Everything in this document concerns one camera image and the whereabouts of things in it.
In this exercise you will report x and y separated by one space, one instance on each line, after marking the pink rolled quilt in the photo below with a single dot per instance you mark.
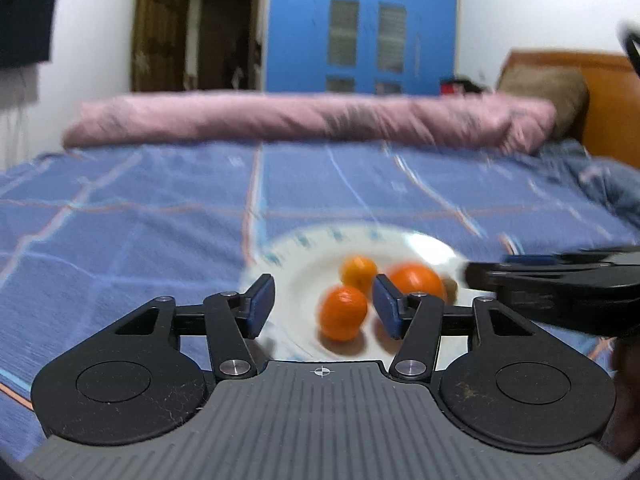
508 124

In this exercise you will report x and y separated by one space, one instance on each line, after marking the black and red bag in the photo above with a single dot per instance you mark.
459 86

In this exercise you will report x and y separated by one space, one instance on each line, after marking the white floral plate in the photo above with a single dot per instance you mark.
305 264

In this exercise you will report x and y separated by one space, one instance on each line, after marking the blue wardrobe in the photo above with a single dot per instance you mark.
360 46

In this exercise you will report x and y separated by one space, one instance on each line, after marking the blue plaid bed sheet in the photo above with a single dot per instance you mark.
88 235

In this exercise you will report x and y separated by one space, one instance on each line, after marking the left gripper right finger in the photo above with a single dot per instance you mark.
495 375

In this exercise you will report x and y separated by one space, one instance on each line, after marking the large orange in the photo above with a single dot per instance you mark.
412 277

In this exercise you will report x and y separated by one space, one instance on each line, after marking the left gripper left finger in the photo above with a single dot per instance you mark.
152 370

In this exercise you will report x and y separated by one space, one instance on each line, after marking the wooden headboard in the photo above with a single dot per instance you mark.
611 124

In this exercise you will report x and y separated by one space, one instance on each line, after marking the small mandarin orange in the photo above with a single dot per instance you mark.
358 272

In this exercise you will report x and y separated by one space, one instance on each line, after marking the brown wooden door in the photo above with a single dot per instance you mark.
185 45

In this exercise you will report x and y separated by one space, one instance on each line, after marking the brown pillow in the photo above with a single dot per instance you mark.
564 87

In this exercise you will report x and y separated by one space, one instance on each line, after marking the brown longan fruit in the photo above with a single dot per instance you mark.
451 289

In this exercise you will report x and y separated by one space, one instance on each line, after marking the grey blue crumpled cloth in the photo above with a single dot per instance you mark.
603 180

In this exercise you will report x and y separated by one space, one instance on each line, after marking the black wall television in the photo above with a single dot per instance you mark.
26 32

